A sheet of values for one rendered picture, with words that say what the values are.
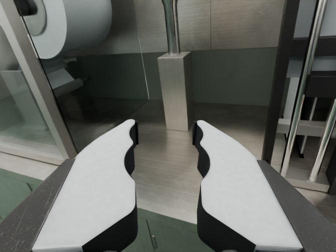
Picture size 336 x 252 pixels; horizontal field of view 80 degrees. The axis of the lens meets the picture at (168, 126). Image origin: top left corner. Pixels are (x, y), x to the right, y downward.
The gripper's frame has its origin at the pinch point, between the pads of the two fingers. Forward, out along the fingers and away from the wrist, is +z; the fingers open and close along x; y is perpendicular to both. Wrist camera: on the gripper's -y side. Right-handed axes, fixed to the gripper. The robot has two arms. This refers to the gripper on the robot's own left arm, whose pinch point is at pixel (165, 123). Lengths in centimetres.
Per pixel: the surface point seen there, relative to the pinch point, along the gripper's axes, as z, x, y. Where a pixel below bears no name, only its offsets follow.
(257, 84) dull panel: 69, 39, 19
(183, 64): 54, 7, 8
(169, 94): 56, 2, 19
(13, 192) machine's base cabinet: 50, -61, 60
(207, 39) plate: 77, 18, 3
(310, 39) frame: 25.1, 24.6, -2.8
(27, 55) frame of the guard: 39, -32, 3
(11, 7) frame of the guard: 40, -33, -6
